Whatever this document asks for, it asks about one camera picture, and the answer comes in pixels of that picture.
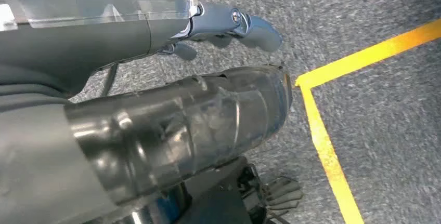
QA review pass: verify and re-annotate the dark robot foot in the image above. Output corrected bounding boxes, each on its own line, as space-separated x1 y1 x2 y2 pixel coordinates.
136 157 305 224

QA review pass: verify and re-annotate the yellow floor tape square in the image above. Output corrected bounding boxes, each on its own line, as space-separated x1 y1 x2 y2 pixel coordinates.
295 19 441 224

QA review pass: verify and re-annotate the thin black hand cable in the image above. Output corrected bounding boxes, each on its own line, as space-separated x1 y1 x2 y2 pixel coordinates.
101 63 120 96

